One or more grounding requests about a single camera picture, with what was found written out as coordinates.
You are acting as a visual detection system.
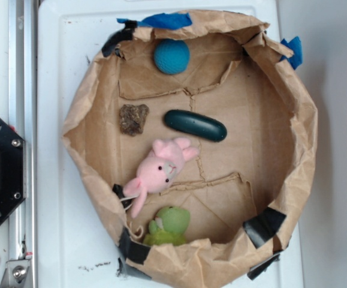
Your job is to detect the brown rough rock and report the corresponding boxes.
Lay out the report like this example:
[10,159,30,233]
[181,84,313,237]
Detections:
[119,104,150,137]

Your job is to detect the brown paper bag bin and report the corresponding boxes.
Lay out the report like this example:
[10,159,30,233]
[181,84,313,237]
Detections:
[62,10,318,287]

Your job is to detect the dark green oblong toy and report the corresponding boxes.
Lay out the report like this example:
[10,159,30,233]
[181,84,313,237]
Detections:
[164,109,227,142]

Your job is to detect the pink plush bunny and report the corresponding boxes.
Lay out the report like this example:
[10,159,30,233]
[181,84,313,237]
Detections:
[123,137,200,218]

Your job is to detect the green plush frog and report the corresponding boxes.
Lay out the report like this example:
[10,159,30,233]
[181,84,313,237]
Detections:
[143,206,191,246]

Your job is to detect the blue textured ball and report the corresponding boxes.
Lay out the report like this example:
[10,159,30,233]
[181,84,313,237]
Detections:
[153,39,190,75]

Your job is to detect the aluminium extrusion rail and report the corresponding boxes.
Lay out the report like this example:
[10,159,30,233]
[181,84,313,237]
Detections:
[8,1,40,287]

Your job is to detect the metal corner bracket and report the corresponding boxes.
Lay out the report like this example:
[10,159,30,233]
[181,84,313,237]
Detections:
[0,259,33,288]

